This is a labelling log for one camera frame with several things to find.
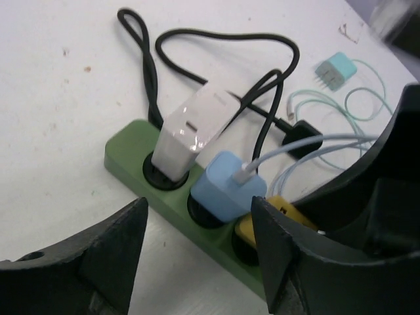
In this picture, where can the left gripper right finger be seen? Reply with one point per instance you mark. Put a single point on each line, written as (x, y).
(331, 278)

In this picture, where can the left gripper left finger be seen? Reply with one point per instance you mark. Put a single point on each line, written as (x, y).
(91, 272)

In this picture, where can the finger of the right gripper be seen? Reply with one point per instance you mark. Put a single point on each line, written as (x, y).
(374, 205)

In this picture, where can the green power strip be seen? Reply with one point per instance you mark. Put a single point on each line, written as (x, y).
(124, 155)

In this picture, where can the teal charger plug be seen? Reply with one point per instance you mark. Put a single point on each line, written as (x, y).
(335, 71)

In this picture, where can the yellow usb charger plug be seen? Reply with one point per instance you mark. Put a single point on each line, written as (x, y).
(250, 227)

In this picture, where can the light blue charger plug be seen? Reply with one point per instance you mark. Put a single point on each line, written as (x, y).
(218, 192)

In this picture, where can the white charger plug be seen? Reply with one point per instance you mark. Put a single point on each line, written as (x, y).
(190, 128)

